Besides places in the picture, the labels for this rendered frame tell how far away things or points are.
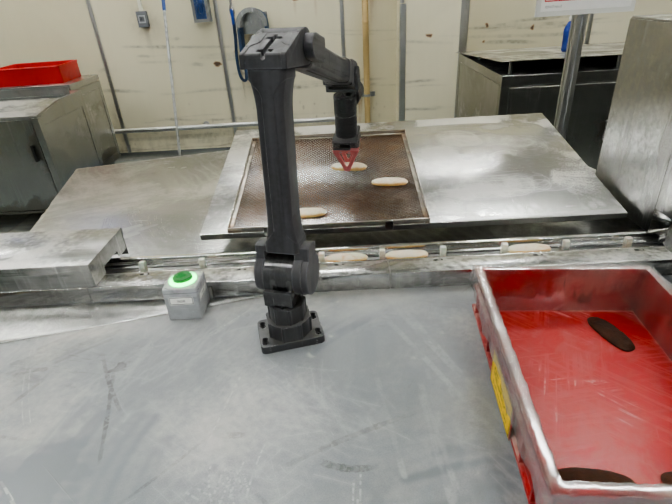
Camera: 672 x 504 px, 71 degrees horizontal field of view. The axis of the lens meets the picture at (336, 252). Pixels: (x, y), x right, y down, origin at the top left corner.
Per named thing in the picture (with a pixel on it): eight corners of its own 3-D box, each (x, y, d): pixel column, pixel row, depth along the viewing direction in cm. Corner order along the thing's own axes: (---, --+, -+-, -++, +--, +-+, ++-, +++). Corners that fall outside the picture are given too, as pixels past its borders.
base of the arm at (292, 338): (262, 355, 87) (325, 342, 89) (256, 319, 83) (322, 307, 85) (257, 326, 94) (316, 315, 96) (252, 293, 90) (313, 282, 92)
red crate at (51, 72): (-3, 87, 365) (-10, 70, 358) (21, 80, 396) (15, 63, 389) (64, 83, 366) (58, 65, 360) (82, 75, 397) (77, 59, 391)
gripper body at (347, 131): (360, 131, 128) (360, 105, 123) (357, 149, 120) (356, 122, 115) (336, 131, 129) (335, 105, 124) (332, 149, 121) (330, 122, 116)
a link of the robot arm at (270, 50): (223, 28, 68) (289, 25, 66) (261, 29, 80) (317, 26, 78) (255, 297, 87) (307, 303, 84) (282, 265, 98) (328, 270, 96)
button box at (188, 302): (170, 334, 99) (157, 290, 94) (180, 311, 106) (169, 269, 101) (208, 332, 99) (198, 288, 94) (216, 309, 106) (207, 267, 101)
